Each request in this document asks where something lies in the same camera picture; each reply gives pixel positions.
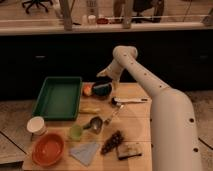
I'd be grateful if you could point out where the white paper cup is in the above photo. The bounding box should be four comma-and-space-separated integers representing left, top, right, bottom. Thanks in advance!
27, 116, 46, 135

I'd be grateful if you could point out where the green plastic cup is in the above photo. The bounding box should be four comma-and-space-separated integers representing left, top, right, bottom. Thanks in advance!
69, 125, 83, 141

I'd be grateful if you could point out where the blue cloth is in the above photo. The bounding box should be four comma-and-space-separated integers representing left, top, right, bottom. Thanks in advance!
69, 142, 99, 166

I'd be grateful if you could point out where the dark grape bunch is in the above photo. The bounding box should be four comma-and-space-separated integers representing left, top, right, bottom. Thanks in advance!
101, 131, 124, 155

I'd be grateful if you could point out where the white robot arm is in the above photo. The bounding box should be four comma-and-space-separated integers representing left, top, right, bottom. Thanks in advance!
97, 45, 203, 171

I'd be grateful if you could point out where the metal fork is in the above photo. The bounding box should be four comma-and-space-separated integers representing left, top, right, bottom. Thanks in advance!
104, 105, 124, 125

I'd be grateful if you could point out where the metal measuring cup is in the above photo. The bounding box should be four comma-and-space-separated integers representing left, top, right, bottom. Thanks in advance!
83, 116, 103, 134

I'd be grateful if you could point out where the orange bowl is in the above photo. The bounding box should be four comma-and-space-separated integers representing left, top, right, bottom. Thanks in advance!
32, 133, 64, 167

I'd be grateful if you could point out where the black office chair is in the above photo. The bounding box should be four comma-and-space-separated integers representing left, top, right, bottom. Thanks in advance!
21, 0, 53, 14

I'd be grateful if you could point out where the purple bowl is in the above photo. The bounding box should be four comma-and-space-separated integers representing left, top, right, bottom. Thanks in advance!
92, 82, 112, 99

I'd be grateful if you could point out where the red bowl on floor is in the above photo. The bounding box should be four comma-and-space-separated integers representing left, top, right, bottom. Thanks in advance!
97, 18, 109, 24

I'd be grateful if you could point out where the orange fruit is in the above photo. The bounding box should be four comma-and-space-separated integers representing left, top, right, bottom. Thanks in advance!
83, 85, 92, 97

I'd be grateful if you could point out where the green plastic tray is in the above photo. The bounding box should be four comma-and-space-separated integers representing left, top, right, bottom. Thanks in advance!
33, 77, 82, 121

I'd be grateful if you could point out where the white handled spatula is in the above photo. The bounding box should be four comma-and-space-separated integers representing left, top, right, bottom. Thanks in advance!
111, 97, 148, 106

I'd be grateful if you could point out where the yellow banana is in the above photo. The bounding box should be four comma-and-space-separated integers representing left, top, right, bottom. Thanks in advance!
79, 108, 101, 114

